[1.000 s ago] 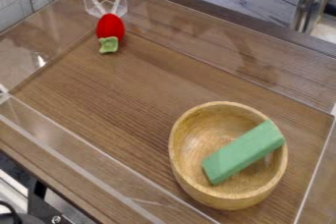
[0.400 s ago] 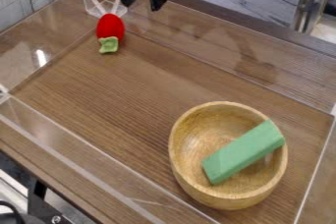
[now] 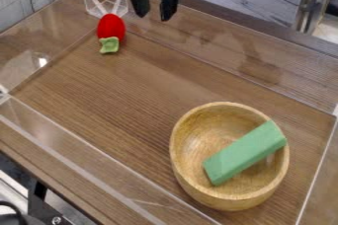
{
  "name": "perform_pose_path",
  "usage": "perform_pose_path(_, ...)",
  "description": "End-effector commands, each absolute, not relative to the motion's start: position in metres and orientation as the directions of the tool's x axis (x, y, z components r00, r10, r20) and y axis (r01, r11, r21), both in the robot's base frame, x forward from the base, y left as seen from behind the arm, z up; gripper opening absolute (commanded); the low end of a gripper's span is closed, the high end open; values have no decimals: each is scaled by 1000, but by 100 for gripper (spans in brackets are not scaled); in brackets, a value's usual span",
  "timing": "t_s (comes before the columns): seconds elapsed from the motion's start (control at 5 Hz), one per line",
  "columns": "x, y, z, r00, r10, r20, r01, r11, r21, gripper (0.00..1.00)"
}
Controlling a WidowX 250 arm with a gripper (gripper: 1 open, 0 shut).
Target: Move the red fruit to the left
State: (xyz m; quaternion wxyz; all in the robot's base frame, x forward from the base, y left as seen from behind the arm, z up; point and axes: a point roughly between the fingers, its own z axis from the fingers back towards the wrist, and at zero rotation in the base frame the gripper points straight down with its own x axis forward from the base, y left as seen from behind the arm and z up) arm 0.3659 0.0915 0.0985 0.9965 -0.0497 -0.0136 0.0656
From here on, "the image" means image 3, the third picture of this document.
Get clear acrylic corner bracket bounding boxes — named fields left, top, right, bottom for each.
left=82, top=0, right=128, bottom=19

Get black table frame bracket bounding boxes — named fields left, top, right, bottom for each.
left=0, top=179, right=76, bottom=225

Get metal table leg background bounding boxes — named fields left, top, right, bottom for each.
left=292, top=0, right=330, bottom=35

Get clear acrylic tray walls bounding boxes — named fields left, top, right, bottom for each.
left=0, top=0, right=338, bottom=225

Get red plush strawberry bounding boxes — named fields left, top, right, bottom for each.
left=96, top=14, right=125, bottom=54

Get green rectangular block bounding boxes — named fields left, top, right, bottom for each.
left=201, top=120, right=285, bottom=187

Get wooden bowl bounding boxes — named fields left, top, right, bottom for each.
left=168, top=102, right=290, bottom=211

